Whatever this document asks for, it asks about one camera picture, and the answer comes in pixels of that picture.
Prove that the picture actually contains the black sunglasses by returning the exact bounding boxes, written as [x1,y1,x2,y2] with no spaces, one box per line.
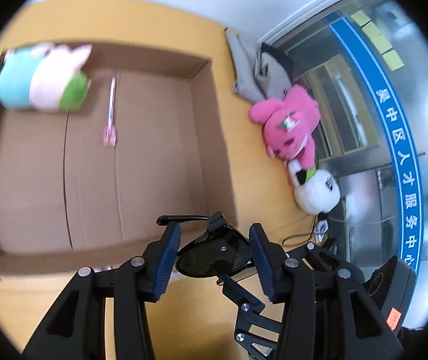
[156,211,254,279]

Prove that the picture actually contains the white panda plush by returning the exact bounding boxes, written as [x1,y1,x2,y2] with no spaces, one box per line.
[286,159,341,215]

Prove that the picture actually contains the brown cardboard box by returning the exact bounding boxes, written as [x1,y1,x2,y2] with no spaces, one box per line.
[0,43,238,276]

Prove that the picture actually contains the pink strawberry bear plush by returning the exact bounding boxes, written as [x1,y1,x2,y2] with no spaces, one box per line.
[249,85,321,170]

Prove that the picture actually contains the pink pen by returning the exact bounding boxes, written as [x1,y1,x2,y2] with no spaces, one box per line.
[103,76,116,147]

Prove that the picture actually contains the grey folded cloth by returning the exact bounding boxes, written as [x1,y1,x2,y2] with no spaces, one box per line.
[224,28,293,104]

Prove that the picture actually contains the pig plush toy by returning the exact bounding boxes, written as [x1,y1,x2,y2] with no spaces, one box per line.
[0,41,93,113]

